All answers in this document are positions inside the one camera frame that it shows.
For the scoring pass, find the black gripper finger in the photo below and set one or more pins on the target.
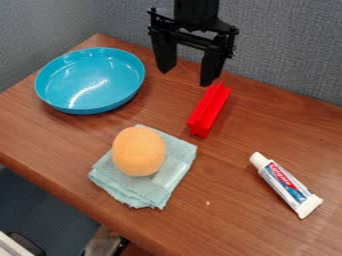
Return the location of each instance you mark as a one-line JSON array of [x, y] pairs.
[[213, 62], [165, 50]]

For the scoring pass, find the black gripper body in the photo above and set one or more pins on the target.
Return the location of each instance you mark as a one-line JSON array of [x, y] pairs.
[[194, 25]]

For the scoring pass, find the yellow orange ball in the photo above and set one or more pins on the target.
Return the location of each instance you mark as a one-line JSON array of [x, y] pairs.
[[138, 151]]

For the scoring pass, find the blue plate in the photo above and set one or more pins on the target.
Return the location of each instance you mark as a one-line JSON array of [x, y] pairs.
[[90, 81]]

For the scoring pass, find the red plastic block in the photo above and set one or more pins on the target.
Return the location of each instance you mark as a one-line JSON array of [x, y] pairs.
[[208, 109]]

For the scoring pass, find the light green folded cloth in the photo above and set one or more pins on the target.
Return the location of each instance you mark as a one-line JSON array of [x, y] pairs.
[[149, 191]]

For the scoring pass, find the white toothpaste tube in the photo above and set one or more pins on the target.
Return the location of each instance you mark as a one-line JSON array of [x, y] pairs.
[[296, 194]]

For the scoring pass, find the metal table leg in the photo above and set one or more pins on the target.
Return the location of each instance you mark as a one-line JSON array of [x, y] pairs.
[[106, 243]]

